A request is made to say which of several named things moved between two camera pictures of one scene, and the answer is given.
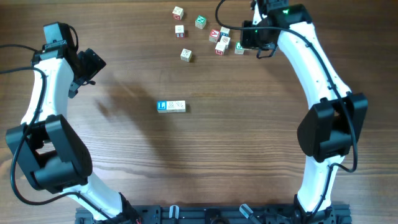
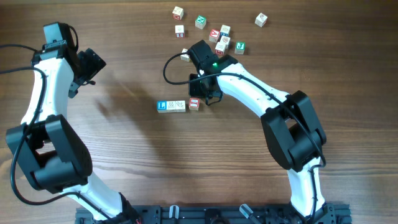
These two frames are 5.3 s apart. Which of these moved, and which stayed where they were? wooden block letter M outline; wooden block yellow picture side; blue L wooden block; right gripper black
Moved: right gripper black
Stayed: wooden block yellow picture side; wooden block letter M outline; blue L wooden block
